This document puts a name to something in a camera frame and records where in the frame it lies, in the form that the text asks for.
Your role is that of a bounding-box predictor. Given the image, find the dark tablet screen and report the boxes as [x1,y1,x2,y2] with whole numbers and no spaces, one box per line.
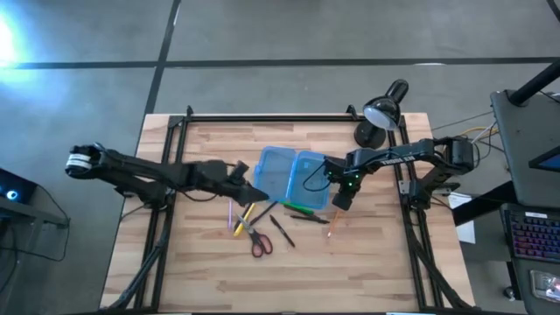
[528,146,560,174]

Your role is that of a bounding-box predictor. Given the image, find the red-handled scissors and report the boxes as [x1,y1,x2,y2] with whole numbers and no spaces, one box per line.
[235,213,275,259]

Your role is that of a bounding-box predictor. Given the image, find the short black pen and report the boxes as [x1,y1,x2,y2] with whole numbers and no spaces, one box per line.
[233,203,253,231]

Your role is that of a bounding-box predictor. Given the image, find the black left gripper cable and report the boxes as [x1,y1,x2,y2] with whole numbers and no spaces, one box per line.
[178,188,221,204]

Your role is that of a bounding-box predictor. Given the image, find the yellow cable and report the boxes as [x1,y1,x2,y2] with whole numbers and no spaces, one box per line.
[458,125,501,138]

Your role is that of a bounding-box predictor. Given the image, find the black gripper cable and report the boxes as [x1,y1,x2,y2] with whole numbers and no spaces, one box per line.
[178,188,221,204]
[302,160,333,194]

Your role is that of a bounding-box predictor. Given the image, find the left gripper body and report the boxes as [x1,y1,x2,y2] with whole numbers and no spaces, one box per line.
[208,160,253,200]

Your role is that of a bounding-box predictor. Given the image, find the thin black pen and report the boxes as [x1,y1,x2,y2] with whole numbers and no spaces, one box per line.
[248,200,279,228]

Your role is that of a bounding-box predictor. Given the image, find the grey side desk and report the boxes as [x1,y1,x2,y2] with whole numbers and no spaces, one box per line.
[489,88,560,209]

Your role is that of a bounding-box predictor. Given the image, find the blue translucent plastic supply box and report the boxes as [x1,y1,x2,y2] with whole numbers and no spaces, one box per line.
[253,145,332,212]

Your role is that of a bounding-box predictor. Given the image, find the white paper sheet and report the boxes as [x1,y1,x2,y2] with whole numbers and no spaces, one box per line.
[447,191,477,245]

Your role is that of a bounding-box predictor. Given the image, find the black device with blue light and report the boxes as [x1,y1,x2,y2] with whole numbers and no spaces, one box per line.
[0,167,39,206]

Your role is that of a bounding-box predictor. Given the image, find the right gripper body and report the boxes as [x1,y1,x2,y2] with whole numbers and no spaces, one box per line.
[325,155,365,196]

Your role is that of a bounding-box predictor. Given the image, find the black aluminium table frame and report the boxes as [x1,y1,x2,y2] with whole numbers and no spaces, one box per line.
[103,104,473,313]

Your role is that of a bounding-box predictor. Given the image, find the green marker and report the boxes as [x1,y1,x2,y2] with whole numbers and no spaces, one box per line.
[279,200,317,216]

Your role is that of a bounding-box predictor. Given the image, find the orange pencil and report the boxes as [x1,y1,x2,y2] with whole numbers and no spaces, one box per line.
[326,208,343,239]

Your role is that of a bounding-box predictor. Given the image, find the smartphone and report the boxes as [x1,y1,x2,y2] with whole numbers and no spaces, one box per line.
[529,269,560,304]

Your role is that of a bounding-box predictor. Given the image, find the yellow pen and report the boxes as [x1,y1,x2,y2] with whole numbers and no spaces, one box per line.
[232,202,256,239]

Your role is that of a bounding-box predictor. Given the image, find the black marker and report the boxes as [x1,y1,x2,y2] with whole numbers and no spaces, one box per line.
[289,213,332,226]

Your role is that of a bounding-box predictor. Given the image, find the backlit keyboard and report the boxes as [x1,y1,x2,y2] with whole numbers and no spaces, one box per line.
[500,202,560,264]

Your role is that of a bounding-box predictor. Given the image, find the black pen with clip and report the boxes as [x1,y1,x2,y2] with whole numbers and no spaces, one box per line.
[268,213,297,249]

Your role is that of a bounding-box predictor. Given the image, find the black pole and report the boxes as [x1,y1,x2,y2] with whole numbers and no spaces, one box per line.
[508,58,560,107]

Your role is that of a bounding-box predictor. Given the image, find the black desk lamp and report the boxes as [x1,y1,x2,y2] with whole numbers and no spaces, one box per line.
[353,78,410,151]

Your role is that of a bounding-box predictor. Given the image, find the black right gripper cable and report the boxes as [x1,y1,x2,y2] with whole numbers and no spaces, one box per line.
[302,160,333,194]

